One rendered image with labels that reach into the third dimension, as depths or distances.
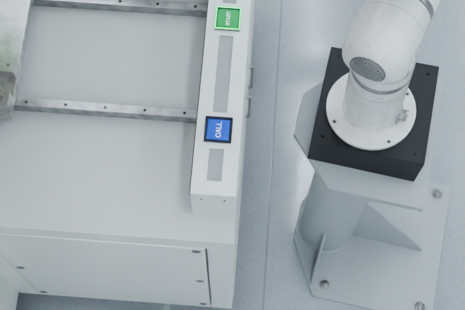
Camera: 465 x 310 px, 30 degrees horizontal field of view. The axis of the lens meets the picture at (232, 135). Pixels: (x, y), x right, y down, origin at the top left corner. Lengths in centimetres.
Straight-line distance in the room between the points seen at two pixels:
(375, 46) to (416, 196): 55
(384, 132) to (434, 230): 97
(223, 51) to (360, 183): 41
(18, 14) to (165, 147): 46
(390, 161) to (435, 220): 95
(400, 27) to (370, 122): 36
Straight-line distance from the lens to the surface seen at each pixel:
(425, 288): 272
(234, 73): 183
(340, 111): 185
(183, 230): 186
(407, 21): 149
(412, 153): 184
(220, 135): 177
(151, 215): 187
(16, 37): 202
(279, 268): 268
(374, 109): 174
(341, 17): 302
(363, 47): 146
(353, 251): 270
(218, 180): 175
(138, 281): 231
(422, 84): 191
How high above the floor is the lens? 261
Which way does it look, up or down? 68 degrees down
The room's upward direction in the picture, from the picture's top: 1 degrees clockwise
